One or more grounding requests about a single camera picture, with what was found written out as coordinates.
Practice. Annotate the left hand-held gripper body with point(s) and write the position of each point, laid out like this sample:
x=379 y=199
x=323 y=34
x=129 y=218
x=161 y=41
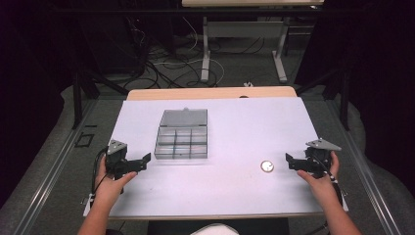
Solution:
x=118 y=163

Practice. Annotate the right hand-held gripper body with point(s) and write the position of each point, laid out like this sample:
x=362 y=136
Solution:
x=318 y=161

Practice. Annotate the small round white disc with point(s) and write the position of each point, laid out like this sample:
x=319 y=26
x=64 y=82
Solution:
x=267 y=166

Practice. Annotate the clear plastic compartment box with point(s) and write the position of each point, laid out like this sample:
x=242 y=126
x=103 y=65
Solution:
x=182 y=140

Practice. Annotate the person's right hand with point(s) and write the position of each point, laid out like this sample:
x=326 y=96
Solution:
x=323 y=187

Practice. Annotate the person's left hand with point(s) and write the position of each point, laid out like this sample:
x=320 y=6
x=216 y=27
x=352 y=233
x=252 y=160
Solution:
x=109 y=191

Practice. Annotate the white table cover sheet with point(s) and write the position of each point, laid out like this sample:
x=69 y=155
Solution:
x=228 y=130

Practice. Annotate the black metal stand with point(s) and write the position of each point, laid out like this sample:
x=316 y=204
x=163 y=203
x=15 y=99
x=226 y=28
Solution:
x=78 y=98
x=344 y=98

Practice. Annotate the black curtain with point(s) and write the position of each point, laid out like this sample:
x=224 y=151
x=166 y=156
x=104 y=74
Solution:
x=381 y=65
x=29 y=81

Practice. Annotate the white desk with metal legs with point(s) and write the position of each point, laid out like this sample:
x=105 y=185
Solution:
x=244 y=29

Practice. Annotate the aluminium floor rail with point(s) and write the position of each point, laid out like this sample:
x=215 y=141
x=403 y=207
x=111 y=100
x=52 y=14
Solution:
x=372 y=182
x=49 y=182

